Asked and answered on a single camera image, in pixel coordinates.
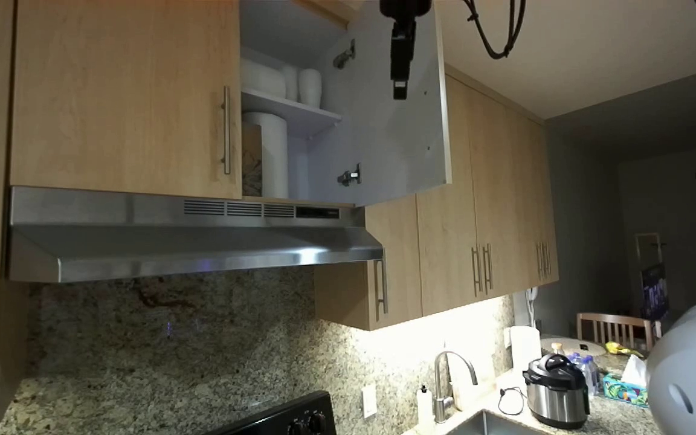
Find white cup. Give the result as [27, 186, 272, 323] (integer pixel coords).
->
[298, 68, 323, 109]
[282, 65, 300, 102]

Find silver kitchen tap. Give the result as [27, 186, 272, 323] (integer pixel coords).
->
[433, 350, 479, 424]

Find cabinet door with white inside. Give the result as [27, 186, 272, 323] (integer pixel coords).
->
[306, 0, 453, 208]

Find round white plate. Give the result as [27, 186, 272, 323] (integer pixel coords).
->
[541, 337, 608, 358]

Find white soap bottle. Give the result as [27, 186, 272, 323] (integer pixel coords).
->
[416, 385, 434, 427]

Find steel sink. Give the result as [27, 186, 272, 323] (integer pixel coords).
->
[445, 409, 543, 435]

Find steel and black pressure cooker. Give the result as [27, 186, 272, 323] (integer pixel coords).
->
[522, 353, 591, 430]

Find tall wooden cabinet door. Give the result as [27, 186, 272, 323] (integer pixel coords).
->
[468, 89, 518, 303]
[415, 72, 483, 317]
[505, 108, 546, 292]
[532, 120, 561, 285]

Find stack of white bowls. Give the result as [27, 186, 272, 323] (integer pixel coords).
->
[240, 57, 287, 98]

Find stainless steel range hood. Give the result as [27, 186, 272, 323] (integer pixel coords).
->
[8, 185, 384, 284]

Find black stove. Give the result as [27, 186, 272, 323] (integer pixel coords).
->
[202, 390, 337, 435]

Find black cable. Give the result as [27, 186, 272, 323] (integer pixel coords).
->
[497, 386, 527, 417]

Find patterned tissue box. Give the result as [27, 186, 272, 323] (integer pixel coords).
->
[601, 354, 650, 407]

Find wooden wall cabinet over stove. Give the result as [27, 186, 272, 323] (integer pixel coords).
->
[10, 0, 453, 208]

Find row of wooden wall cabinets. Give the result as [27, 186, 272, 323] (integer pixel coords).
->
[314, 65, 561, 332]

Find wooden chair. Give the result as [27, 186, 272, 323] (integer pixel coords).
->
[576, 312, 663, 355]

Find short wooden cabinet door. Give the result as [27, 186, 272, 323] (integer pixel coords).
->
[314, 194, 423, 332]

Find white paper towel roll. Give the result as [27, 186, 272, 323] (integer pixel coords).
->
[509, 326, 543, 373]
[242, 112, 289, 200]

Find brown cardboard box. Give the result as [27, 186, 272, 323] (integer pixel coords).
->
[241, 123, 263, 198]

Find dark sign board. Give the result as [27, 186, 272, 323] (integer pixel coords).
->
[640, 262, 669, 321]

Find yellow bananas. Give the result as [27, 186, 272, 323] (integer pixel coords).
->
[604, 341, 645, 358]

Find group of clear water bottles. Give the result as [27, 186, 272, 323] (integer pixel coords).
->
[568, 353, 601, 397]

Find wooden cabinet door with handle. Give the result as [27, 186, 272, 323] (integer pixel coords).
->
[10, 0, 243, 201]

